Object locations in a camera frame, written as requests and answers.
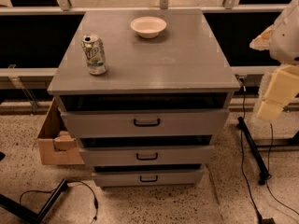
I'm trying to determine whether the grey bottom drawer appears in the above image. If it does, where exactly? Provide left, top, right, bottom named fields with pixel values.
left=92, top=169, right=203, bottom=187

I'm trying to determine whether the grey drawer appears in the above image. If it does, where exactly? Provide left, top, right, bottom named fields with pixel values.
left=79, top=146, right=213, bottom=166
left=92, top=169, right=203, bottom=187
left=62, top=109, right=229, bottom=138

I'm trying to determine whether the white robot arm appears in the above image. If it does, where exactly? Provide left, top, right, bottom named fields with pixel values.
left=249, top=0, right=299, bottom=122

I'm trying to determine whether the grey top drawer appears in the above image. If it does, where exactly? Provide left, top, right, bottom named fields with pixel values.
left=62, top=109, right=229, bottom=138

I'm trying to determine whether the grey middle drawer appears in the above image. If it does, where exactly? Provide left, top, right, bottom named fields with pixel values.
left=79, top=146, right=213, bottom=166

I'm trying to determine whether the grey drawer cabinet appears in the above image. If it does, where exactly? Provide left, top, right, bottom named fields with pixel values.
left=47, top=8, right=241, bottom=189

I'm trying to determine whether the white paper bowl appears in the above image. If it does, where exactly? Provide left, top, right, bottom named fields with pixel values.
left=130, top=17, right=166, bottom=39

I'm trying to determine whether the green soda can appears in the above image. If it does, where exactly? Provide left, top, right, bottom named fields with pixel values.
left=81, top=35, right=107, bottom=76

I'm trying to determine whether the brown cardboard box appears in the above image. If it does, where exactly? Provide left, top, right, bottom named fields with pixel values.
left=37, top=99, right=83, bottom=165

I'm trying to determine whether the black stand leg left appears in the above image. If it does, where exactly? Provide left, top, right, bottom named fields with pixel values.
left=0, top=178, right=69, bottom=224

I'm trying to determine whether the black cable right floor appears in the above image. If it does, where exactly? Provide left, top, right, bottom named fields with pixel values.
left=239, top=77, right=299, bottom=224

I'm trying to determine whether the black cable floor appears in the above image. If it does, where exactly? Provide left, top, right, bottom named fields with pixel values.
left=239, top=77, right=299, bottom=224
left=19, top=180, right=100, bottom=224

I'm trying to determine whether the black cable left floor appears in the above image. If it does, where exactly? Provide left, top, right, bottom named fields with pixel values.
left=19, top=180, right=100, bottom=224

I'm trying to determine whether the metal window rail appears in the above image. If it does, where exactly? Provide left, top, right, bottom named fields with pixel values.
left=0, top=0, right=299, bottom=16

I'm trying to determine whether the metal bracket left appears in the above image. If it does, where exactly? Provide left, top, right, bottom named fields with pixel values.
left=8, top=73, right=39, bottom=113

